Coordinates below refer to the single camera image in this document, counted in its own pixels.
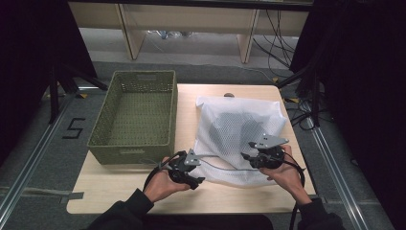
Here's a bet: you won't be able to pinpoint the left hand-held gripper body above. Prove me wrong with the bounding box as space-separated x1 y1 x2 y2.
166 149 202 184

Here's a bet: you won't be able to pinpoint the person's left hand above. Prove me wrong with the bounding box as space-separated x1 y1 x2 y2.
144 156 191 204

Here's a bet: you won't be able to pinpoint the black cloth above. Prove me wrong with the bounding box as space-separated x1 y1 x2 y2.
209 111 258 151

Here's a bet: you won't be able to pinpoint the person's dark clothing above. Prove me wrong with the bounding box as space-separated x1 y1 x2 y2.
140 214 275 230

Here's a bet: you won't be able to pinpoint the white mesh laundry bag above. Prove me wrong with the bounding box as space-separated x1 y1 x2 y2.
191 95 288 189

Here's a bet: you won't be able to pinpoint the metal floor rail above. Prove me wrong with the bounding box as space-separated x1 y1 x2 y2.
0 92 80 221
305 118 372 230

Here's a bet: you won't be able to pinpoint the green woven basket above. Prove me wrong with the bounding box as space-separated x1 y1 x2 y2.
86 70 178 166

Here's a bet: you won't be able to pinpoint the light wooden desk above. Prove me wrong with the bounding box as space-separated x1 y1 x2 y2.
68 1 312 64

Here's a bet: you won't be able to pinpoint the person's right hand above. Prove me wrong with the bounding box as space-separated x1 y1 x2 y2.
259 145 312 205

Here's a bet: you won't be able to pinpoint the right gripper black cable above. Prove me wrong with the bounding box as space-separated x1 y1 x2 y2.
282 151 306 230

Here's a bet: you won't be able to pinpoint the black floor cables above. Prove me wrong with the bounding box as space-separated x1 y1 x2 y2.
285 99 333 131

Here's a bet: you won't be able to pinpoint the black curtain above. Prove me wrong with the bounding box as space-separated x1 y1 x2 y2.
288 0 406 230
0 0 97 167

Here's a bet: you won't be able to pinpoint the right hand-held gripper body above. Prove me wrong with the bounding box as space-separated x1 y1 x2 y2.
248 133 290 170

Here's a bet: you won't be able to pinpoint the grey drawstring cord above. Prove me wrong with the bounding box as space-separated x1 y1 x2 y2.
194 153 262 173

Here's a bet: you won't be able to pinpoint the hanging black cables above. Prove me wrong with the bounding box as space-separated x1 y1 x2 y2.
253 9 296 70

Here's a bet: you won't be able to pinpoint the white floor cable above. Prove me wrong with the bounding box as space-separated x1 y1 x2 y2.
236 64 276 83

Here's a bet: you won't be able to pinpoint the black metal stand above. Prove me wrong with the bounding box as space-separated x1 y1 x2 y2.
47 61 109 125
276 68 322 127

